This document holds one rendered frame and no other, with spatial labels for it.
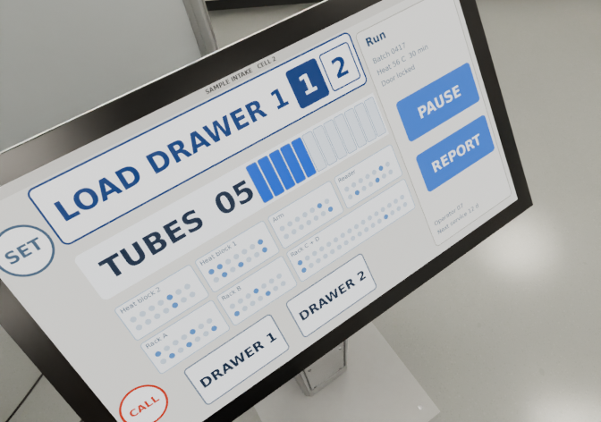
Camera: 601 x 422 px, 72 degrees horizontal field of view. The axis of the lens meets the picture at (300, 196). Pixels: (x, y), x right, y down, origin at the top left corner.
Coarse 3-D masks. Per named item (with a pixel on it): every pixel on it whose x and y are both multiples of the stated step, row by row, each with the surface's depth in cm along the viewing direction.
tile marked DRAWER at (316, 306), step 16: (336, 272) 42; (352, 272) 43; (368, 272) 43; (320, 288) 42; (336, 288) 42; (352, 288) 43; (368, 288) 44; (288, 304) 40; (304, 304) 41; (320, 304) 42; (336, 304) 42; (352, 304) 43; (304, 320) 41; (320, 320) 42; (304, 336) 42
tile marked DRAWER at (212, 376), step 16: (272, 320) 40; (240, 336) 39; (256, 336) 40; (272, 336) 40; (208, 352) 38; (224, 352) 39; (240, 352) 39; (256, 352) 40; (272, 352) 41; (192, 368) 38; (208, 368) 39; (224, 368) 39; (240, 368) 40; (256, 368) 40; (192, 384) 38; (208, 384) 39; (224, 384) 39; (208, 400) 39
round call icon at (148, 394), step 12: (144, 384) 37; (156, 384) 37; (120, 396) 36; (132, 396) 36; (144, 396) 37; (156, 396) 37; (168, 396) 38; (120, 408) 36; (132, 408) 37; (144, 408) 37; (156, 408) 37; (168, 408) 38; (120, 420) 36; (132, 420) 37; (144, 420) 37; (156, 420) 38
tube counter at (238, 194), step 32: (320, 128) 39; (352, 128) 40; (384, 128) 41; (256, 160) 37; (288, 160) 38; (320, 160) 39; (224, 192) 36; (256, 192) 37; (288, 192) 39; (224, 224) 37
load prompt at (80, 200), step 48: (336, 48) 38; (240, 96) 35; (288, 96) 37; (336, 96) 39; (144, 144) 33; (192, 144) 35; (240, 144) 36; (48, 192) 31; (96, 192) 33; (144, 192) 34
